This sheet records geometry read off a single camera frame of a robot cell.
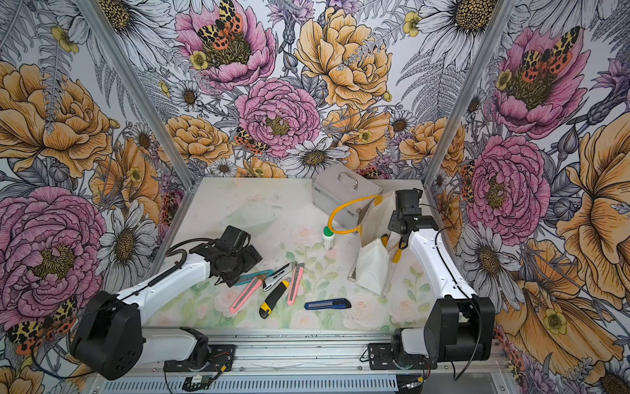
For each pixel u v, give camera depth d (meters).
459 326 0.41
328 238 0.92
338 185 1.01
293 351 0.79
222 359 0.73
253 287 0.87
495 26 0.75
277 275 0.90
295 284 0.89
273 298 0.86
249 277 0.89
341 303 0.85
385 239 1.02
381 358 0.74
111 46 0.78
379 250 0.78
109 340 0.41
